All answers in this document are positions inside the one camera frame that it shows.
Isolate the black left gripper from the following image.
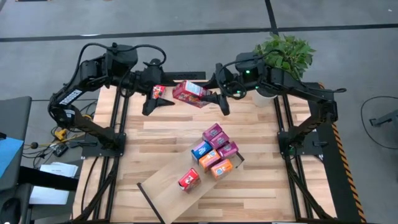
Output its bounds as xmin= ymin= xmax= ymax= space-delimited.
xmin=136 ymin=63 xmax=178 ymax=117

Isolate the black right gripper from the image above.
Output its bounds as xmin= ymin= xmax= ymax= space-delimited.
xmin=198 ymin=62 xmax=248 ymax=117

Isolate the red Froot Loops cereal box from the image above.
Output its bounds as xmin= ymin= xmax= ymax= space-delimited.
xmin=177 ymin=167 xmax=201 ymax=192
xmin=172 ymin=80 xmax=213 ymax=109
xmin=152 ymin=84 xmax=167 ymax=100

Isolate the purple Raisin Bran cereal box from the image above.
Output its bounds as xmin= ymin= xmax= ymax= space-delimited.
xmin=201 ymin=123 xmax=223 ymax=142
xmin=210 ymin=131 xmax=231 ymax=151
xmin=216 ymin=141 xmax=239 ymax=161

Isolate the blue Frosted Flakes cereal box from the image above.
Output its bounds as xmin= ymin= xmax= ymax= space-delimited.
xmin=190 ymin=141 xmax=213 ymax=163

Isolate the orange Mini Wheats cereal box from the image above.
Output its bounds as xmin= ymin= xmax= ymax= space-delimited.
xmin=210 ymin=159 xmax=234 ymax=181
xmin=198 ymin=149 xmax=222 ymax=173

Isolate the black grille floor mat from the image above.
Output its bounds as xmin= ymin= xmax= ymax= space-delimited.
xmin=161 ymin=71 xmax=207 ymax=82

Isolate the white plant pot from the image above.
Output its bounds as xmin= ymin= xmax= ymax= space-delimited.
xmin=251 ymin=88 xmax=278 ymax=108

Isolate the green leafy plant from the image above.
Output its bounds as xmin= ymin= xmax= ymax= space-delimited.
xmin=253 ymin=33 xmax=317 ymax=82

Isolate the black power box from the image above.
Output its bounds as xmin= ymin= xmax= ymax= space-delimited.
xmin=50 ymin=143 xmax=70 ymax=158

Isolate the white paper sheet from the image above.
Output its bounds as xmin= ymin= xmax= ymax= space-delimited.
xmin=29 ymin=185 xmax=71 ymax=206
xmin=39 ymin=161 xmax=80 ymax=179

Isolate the black stand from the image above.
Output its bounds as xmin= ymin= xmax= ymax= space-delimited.
xmin=0 ymin=166 xmax=79 ymax=224

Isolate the grey desk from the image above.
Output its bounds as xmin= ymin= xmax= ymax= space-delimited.
xmin=0 ymin=95 xmax=33 ymax=141

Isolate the blue panel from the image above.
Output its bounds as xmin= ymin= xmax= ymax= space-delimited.
xmin=0 ymin=136 xmax=25 ymax=180

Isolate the grey object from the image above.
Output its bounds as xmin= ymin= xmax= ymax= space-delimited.
xmin=369 ymin=108 xmax=398 ymax=127

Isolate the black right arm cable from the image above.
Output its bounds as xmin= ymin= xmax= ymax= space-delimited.
xmin=215 ymin=49 xmax=282 ymax=101

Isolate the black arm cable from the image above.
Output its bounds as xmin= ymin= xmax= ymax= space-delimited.
xmin=70 ymin=42 xmax=167 ymax=91
xmin=215 ymin=49 xmax=282 ymax=101

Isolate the black aluminium table frame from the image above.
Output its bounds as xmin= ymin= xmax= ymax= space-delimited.
xmin=108 ymin=80 xmax=324 ymax=223

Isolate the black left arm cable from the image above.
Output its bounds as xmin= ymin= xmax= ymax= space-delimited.
xmin=70 ymin=42 xmax=167 ymax=91

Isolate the wooden shelf with black frame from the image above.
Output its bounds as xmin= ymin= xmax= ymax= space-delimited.
xmin=136 ymin=138 xmax=246 ymax=224

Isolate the yellow cable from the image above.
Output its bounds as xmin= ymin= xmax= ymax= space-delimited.
xmin=24 ymin=114 xmax=94 ymax=147

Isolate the black diagonal frame strut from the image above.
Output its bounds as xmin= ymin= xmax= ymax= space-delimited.
xmin=73 ymin=157 xmax=121 ymax=224
xmin=285 ymin=155 xmax=335 ymax=222

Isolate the black floor cable loop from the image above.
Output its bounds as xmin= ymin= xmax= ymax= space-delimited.
xmin=359 ymin=95 xmax=398 ymax=151

